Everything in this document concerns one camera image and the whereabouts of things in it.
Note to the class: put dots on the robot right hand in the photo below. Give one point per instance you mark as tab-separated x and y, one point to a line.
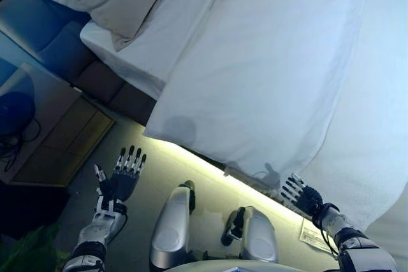
306	198

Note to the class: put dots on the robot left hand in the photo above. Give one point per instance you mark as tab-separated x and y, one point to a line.
119	186

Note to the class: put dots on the dark round object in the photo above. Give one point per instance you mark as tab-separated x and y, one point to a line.
16	109

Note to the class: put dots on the silver robot leg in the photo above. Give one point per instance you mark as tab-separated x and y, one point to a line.
258	237
172	221

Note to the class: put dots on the white duvet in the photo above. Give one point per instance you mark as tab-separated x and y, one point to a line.
255	77

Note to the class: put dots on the silver robot left leg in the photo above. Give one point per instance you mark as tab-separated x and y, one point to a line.
172	221

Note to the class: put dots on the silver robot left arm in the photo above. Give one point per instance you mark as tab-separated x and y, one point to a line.
95	233

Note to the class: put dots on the silver robot right leg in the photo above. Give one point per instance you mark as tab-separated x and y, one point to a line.
258	237

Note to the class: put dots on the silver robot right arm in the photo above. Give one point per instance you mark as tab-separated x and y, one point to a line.
357	246

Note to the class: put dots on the brown upholstered bed frame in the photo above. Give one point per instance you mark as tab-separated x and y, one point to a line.
63	42

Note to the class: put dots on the wooden nightstand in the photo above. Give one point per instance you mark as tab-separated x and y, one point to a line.
70	144

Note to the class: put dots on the silver robot torso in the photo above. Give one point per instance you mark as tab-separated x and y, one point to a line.
239	267

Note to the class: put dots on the white fitted sheet mattress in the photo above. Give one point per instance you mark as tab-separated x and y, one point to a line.
159	46

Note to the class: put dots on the green plant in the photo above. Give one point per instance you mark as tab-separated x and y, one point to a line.
32	249

